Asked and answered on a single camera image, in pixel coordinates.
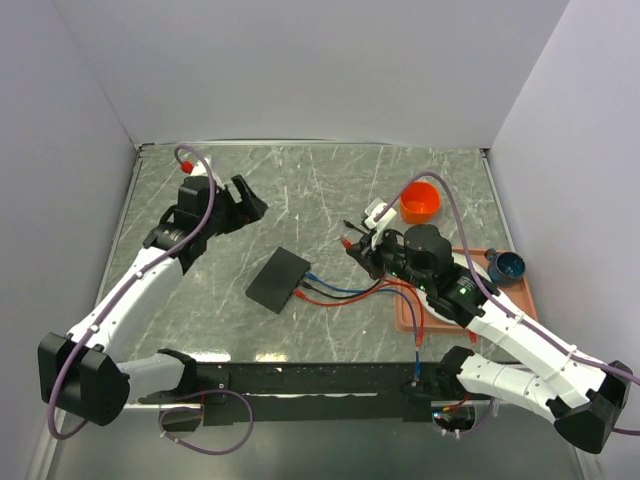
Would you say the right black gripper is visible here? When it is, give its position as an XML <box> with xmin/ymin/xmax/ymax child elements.
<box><xmin>348</xmin><ymin>224</ymin><xmax>432</xmax><ymax>292</ymax></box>

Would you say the blue ethernet cable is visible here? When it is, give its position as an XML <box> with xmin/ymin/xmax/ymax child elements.
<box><xmin>304</xmin><ymin>272</ymin><xmax>422</xmax><ymax>377</ymax></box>

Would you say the black network switch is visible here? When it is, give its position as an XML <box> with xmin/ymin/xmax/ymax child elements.
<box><xmin>245</xmin><ymin>247</ymin><xmax>311</xmax><ymax>314</ymax></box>

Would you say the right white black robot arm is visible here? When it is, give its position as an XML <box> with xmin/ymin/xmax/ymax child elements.
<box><xmin>343</xmin><ymin>225</ymin><xmax>634</xmax><ymax>454</ymax></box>

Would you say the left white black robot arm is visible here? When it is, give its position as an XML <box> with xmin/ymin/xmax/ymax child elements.
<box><xmin>37</xmin><ymin>175</ymin><xmax>268</xmax><ymax>426</ymax></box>

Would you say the orange plastic cup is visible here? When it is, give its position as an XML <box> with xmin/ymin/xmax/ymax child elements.
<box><xmin>400</xmin><ymin>181</ymin><xmax>441</xmax><ymax>225</ymax></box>

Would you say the white strawberry plate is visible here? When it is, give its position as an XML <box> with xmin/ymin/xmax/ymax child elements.
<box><xmin>426</xmin><ymin>252</ymin><xmax>487</xmax><ymax>327</ymax></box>

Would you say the blue ceramic mug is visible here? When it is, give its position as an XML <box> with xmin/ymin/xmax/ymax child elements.
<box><xmin>484</xmin><ymin>248</ymin><xmax>526</xmax><ymax>287</ymax></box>

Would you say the salmon pink tray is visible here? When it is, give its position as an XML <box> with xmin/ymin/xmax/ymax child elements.
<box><xmin>394</xmin><ymin>278</ymin><xmax>537</xmax><ymax>335</ymax></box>

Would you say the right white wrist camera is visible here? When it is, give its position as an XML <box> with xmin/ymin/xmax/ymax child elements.
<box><xmin>363</xmin><ymin>198</ymin><xmax>397</xmax><ymax>248</ymax></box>

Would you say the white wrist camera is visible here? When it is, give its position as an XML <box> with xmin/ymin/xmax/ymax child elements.
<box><xmin>181</xmin><ymin>156</ymin><xmax>222</xmax><ymax>185</ymax></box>
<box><xmin>363</xmin><ymin>198</ymin><xmax>397</xmax><ymax>248</ymax></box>

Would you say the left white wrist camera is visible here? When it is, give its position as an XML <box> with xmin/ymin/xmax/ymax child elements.
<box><xmin>181</xmin><ymin>156</ymin><xmax>222</xmax><ymax>185</ymax></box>

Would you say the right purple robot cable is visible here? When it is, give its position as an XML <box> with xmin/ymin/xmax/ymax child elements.
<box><xmin>379</xmin><ymin>172</ymin><xmax>640</xmax><ymax>437</ymax></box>

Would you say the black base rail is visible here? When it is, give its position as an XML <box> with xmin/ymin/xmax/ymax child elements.
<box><xmin>137</xmin><ymin>360</ymin><xmax>496</xmax><ymax>427</ymax></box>

